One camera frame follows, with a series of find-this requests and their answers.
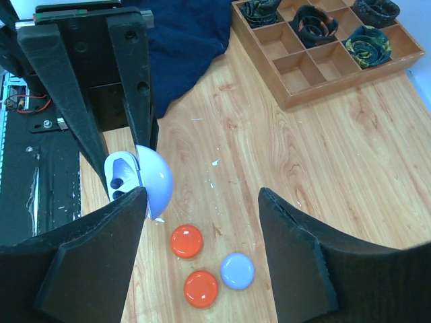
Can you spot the rolled black tie top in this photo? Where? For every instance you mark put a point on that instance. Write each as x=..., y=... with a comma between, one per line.
x=376, y=13

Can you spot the rolled black orange tie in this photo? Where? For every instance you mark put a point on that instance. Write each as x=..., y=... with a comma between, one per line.
x=314, y=26

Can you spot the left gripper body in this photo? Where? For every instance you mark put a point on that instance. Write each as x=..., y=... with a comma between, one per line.
x=85, y=33

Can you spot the dark blue cloth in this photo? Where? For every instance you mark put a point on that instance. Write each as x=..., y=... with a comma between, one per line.
x=187, y=36

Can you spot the wooden compartment tray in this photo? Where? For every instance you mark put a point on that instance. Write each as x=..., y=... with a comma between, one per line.
x=296, y=74

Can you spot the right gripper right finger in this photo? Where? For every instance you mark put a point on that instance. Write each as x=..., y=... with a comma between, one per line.
x=320, y=274

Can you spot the rolled green patterned tie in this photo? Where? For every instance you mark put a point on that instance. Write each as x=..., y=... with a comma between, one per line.
x=368, y=46

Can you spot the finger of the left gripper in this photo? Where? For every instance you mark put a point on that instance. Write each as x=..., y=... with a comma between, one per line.
x=44, y=48
x=128, y=36

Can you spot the purple earbud case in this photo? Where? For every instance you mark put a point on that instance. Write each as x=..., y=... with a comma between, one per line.
x=237, y=271
x=147, y=168

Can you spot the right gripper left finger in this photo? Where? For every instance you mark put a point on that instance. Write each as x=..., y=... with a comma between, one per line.
x=79, y=272

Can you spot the folded dark tie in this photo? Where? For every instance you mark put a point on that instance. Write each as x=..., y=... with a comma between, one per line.
x=259, y=13

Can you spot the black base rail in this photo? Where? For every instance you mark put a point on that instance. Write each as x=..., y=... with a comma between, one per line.
x=40, y=177

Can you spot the orange earbud case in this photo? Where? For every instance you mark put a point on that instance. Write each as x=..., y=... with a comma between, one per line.
x=201, y=289
x=186, y=241

